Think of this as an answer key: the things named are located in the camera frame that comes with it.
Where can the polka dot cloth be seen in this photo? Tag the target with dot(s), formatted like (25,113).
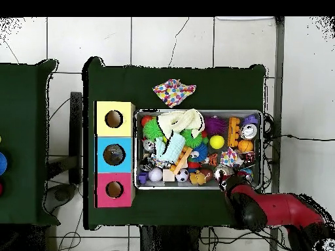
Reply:
(174,91)

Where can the purple spiky ball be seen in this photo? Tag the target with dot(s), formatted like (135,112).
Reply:
(215,125)

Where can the dark green tablecloth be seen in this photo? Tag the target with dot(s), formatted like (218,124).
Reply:
(120,83)

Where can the blue round object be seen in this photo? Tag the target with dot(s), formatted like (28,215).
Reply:
(2,163)

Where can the cream cloth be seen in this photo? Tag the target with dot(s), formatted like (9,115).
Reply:
(178,121)

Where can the small orange basketball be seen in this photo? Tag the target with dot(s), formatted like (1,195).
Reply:
(245,146)

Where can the side table with green cloth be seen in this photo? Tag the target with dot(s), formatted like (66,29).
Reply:
(26,130)

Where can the yellow ball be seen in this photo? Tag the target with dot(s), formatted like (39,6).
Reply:
(216,142)

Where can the mint green cloth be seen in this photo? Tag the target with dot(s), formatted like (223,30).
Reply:
(171,147)

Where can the orange plastic toy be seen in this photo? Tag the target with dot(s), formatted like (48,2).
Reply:
(181,160)

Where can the orange long plastic block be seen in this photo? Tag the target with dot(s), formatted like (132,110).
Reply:
(234,130)

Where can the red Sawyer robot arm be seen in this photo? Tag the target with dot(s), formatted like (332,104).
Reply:
(277,209)

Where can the black upright panel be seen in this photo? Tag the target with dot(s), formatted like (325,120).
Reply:
(76,136)

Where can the silver soda can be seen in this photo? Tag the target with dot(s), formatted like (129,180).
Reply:
(247,132)

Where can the wooden box with three holes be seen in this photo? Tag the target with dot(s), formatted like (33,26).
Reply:
(100,144)

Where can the green spiky ball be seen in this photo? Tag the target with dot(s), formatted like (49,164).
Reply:
(153,129)
(192,137)

